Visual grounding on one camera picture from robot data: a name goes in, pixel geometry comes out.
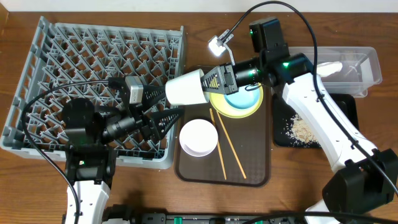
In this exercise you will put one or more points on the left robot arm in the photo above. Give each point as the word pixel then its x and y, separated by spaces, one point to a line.
pixel 91 161

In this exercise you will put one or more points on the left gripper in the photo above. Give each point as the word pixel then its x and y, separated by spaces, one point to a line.
pixel 142 112

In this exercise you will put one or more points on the black rectangular tray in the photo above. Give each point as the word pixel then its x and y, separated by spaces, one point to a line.
pixel 282 112

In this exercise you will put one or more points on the brown serving tray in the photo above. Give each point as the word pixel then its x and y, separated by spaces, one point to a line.
pixel 251 137

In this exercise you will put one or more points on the white cup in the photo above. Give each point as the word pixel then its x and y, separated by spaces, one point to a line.
pixel 186 89

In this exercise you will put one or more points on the rice and food scraps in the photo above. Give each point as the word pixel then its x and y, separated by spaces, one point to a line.
pixel 299 133

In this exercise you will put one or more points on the bamboo chopstick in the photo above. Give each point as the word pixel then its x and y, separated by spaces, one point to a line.
pixel 231 145
pixel 218 144

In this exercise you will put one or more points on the right bamboo chopstick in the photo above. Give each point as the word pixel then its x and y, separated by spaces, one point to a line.
pixel 231 145

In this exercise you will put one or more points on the grey plastic dishwasher rack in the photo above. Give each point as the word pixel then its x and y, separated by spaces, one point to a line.
pixel 68 61

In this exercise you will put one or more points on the yellow round plate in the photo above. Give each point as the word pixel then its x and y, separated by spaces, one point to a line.
pixel 220 104

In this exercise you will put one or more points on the clear plastic waste bin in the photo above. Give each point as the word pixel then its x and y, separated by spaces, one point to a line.
pixel 361 70

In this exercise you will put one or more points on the pink white bowl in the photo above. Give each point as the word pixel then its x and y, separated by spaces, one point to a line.
pixel 198 138

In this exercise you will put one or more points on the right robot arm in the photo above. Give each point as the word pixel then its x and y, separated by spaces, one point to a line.
pixel 364 177

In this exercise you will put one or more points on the light blue bowl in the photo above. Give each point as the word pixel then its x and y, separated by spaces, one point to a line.
pixel 243 99

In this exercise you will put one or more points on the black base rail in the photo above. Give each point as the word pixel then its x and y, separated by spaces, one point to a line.
pixel 128 214

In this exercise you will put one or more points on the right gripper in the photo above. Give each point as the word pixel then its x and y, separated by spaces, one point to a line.
pixel 222 80

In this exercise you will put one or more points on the left bamboo chopstick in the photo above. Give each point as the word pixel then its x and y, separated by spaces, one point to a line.
pixel 218 144

